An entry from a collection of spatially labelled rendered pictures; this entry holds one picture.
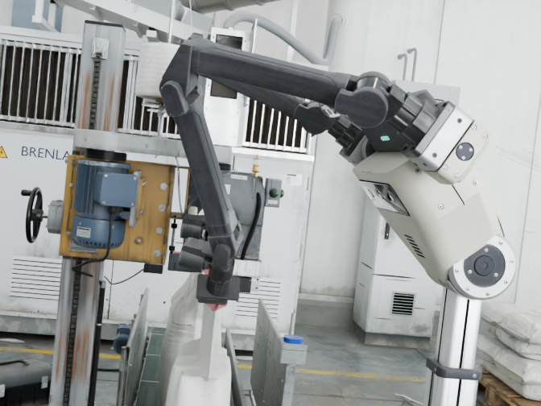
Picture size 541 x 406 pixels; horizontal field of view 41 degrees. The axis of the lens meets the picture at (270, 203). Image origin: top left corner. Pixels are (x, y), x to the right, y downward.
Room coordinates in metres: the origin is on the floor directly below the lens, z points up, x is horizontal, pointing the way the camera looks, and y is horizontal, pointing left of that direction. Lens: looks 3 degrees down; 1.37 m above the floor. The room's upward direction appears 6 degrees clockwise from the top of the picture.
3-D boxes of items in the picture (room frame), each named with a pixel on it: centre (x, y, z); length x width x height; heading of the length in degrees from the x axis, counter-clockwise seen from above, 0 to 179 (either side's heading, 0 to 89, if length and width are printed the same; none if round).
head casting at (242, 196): (2.42, 0.16, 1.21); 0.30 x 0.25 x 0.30; 7
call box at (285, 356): (2.21, -0.11, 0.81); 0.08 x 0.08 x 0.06; 7
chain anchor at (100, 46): (2.27, 0.58, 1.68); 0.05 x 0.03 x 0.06; 97
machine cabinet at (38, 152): (5.48, 0.90, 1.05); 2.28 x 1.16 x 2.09; 97
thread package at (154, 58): (2.13, 0.35, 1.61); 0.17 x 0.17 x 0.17
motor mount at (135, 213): (2.19, 0.42, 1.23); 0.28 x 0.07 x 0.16; 7
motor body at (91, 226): (2.11, 0.49, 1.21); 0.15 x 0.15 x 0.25
